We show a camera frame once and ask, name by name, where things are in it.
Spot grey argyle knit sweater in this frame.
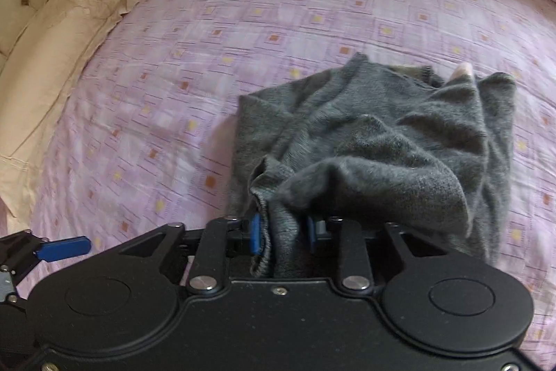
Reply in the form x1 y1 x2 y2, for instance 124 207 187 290
227 54 516 278

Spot pink patterned bed sheet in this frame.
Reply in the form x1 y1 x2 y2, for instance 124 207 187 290
31 0 555 368

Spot beige embroidered pillow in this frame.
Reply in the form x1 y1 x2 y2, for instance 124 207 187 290
1 0 139 233

